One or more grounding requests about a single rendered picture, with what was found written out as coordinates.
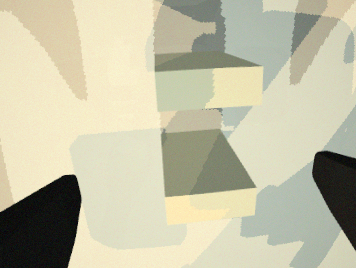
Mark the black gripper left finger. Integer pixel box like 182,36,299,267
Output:
0,174,82,268

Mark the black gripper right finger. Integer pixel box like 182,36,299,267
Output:
312,151,356,251

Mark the cream rectangular block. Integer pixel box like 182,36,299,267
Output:
161,129,258,226
154,50,263,113

